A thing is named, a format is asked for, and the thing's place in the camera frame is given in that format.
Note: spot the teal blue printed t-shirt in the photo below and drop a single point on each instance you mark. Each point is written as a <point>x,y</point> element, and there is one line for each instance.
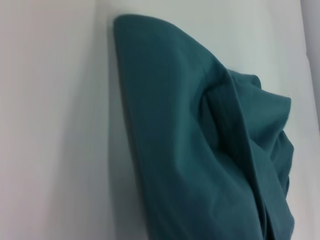
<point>187,137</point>

